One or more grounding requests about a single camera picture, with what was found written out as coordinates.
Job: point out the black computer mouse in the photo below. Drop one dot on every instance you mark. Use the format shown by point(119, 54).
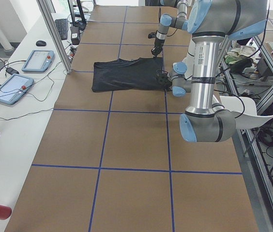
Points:
point(41, 43)

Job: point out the blue teach pendant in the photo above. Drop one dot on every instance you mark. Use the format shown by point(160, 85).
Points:
point(38, 61)
point(13, 89)

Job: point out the black keyboard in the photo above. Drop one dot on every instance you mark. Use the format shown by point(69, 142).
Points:
point(62, 27)

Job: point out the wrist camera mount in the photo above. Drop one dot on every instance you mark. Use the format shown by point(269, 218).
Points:
point(152, 35)
point(162, 77)

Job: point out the black power adapter box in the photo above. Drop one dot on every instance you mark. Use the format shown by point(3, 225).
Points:
point(75, 35)

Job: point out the far blue teach pendant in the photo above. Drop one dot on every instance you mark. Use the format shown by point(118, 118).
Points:
point(38, 61)

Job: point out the aluminium frame post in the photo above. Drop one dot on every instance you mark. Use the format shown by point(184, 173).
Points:
point(47, 16)

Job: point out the near blue teach pendant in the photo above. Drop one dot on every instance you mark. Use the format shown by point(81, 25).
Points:
point(13, 89)

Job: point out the black t-shirt with logo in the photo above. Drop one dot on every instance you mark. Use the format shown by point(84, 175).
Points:
point(127, 74)

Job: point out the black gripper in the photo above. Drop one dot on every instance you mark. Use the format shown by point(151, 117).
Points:
point(158, 44)

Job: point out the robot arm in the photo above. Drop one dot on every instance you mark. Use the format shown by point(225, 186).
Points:
point(210, 21)
point(166, 21)

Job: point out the black monitor stand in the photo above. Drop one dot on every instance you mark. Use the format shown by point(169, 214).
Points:
point(78, 20)

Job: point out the white camera pole base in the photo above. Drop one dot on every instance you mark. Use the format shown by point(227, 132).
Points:
point(223, 96)

